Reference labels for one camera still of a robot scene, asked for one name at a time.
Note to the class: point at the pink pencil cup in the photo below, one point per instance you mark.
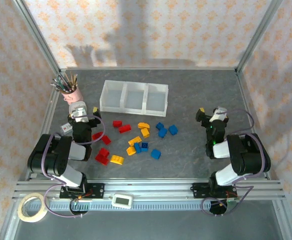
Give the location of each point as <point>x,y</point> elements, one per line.
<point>74,96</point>

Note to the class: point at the small white alarm clock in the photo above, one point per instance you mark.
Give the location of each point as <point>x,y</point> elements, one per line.
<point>76,106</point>

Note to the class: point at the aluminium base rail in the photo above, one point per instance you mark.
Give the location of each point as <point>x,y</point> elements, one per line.
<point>148,190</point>

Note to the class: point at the aluminium rear rail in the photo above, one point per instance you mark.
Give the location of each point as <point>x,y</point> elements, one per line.
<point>148,68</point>

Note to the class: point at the wooden pencil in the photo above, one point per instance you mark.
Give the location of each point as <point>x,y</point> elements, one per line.
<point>67,80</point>
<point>71,79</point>
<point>74,80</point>

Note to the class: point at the masking tape roll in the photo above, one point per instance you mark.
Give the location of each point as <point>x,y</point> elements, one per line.
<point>23,212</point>

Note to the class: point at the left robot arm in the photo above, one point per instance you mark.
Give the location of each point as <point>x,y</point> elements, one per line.
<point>53,155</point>

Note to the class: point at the dark green pencil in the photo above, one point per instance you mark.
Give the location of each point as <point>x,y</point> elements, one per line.
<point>56,88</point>
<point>58,85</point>

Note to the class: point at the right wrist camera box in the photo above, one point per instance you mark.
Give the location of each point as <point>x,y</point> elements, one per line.
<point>219,113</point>

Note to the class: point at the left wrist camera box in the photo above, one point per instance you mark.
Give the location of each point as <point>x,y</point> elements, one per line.
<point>80,115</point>

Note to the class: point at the small dark blue lego brick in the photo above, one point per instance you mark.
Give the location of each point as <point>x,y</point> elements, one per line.
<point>144,145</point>

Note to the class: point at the rounded yellow lego brick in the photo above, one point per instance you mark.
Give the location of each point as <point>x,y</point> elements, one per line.
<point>143,125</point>

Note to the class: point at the aluminium side rail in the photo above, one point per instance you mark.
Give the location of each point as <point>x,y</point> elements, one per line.
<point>248,105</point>
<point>46,117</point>

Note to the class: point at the white digital timer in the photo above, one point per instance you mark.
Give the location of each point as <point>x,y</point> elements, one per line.
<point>122,200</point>

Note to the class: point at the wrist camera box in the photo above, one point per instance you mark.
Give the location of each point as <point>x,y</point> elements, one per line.
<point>80,115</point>
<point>219,113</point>

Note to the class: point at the aluminium frame post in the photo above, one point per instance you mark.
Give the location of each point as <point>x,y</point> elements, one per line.
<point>258,35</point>
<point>38,37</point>

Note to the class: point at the small white card device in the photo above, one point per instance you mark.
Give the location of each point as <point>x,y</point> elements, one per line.
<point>66,128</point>

